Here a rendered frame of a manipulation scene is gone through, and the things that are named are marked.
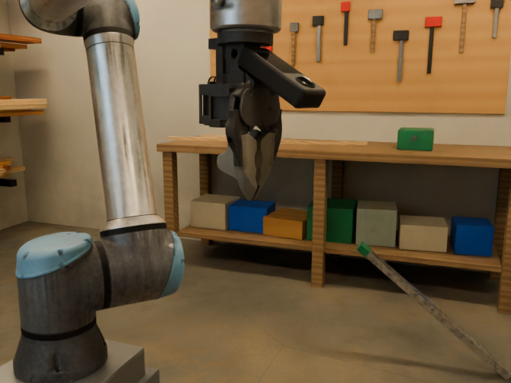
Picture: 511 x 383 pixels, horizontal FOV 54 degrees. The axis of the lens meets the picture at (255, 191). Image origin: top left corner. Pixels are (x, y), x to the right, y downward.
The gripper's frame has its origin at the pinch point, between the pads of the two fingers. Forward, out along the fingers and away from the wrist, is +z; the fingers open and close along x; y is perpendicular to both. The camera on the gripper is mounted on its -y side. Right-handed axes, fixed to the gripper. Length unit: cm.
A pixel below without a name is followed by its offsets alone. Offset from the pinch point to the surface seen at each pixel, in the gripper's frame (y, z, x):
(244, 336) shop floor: 117, 105, -117
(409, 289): 47, 69, -147
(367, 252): 63, 54, -139
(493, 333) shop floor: 28, 103, -204
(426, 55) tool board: 103, -39, -266
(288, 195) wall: 187, 60, -234
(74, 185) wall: 367, 67, -157
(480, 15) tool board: 76, -62, -277
